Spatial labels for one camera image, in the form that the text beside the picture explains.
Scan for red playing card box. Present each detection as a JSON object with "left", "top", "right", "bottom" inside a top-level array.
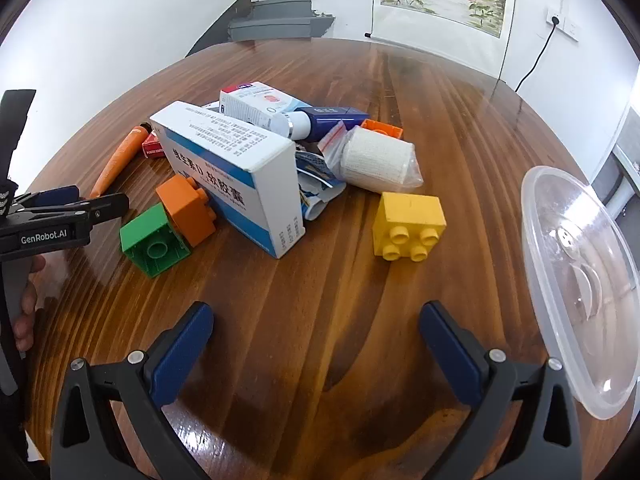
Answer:
[{"left": 141, "top": 132, "right": 168, "bottom": 159}]

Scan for white pedestal sink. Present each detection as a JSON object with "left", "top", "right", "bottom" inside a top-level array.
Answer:
[{"left": 606, "top": 142, "right": 640, "bottom": 221}]

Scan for white pink lotion box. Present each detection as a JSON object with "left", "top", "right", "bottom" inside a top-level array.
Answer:
[{"left": 220, "top": 81, "right": 313, "bottom": 133}]

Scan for yellow toy building block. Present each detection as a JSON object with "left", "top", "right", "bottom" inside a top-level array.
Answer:
[{"left": 372, "top": 191, "right": 447, "bottom": 263}]

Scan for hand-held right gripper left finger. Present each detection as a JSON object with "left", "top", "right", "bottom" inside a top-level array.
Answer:
[{"left": 50, "top": 301, "right": 216, "bottom": 480}]

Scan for white blue medicine box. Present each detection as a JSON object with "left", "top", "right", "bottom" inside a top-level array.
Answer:
[{"left": 149, "top": 101, "right": 307, "bottom": 260}]

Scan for orange toy building block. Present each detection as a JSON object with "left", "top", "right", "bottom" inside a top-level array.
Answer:
[
  {"left": 360, "top": 119, "right": 405, "bottom": 142},
  {"left": 155, "top": 175, "right": 218, "bottom": 248}
]

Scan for blue snack wrapper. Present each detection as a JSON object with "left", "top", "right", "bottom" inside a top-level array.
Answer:
[{"left": 294, "top": 149, "right": 347, "bottom": 221}]

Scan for dark blue tube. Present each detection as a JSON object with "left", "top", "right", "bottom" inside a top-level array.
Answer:
[{"left": 272, "top": 105, "right": 372, "bottom": 143}]

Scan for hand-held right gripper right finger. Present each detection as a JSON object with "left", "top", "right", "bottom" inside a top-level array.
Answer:
[{"left": 419, "top": 300, "right": 583, "bottom": 480}]

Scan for orange toy carrot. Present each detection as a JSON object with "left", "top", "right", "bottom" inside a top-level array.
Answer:
[{"left": 90, "top": 126, "right": 149, "bottom": 198}]

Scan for green toy building block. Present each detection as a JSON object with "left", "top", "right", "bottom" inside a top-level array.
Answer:
[{"left": 120, "top": 203, "right": 192, "bottom": 280}]

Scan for black power cable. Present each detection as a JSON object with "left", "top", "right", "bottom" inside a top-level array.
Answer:
[{"left": 515, "top": 20, "right": 558, "bottom": 92}]

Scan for wooden desktop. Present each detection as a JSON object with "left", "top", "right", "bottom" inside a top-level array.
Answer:
[{"left": 22, "top": 37, "right": 636, "bottom": 480}]

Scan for clear plastic container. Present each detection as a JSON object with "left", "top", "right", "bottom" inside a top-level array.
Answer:
[{"left": 521, "top": 165, "right": 640, "bottom": 420}]

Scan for person's left hand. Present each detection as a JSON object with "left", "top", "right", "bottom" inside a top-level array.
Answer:
[{"left": 14, "top": 255, "right": 48, "bottom": 353}]

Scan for grey stairs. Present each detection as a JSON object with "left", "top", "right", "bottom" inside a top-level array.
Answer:
[{"left": 187, "top": 0, "right": 336, "bottom": 58}]

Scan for bagged white bandage roll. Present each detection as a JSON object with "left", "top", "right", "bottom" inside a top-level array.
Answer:
[{"left": 318, "top": 122, "right": 425, "bottom": 195}]

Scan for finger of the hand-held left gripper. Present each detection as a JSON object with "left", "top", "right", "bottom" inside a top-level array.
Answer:
[
  {"left": 30, "top": 193, "right": 130, "bottom": 233},
  {"left": 20, "top": 186, "right": 82, "bottom": 209}
]

